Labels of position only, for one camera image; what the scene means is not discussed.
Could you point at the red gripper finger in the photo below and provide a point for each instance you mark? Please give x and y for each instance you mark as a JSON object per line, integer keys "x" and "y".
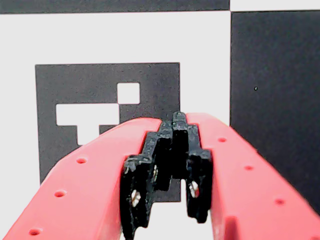
{"x": 82, "y": 190}
{"x": 250, "y": 195}

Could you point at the black white marker checkerboard mat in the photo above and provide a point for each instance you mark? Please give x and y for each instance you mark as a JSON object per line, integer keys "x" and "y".
{"x": 125, "y": 37}

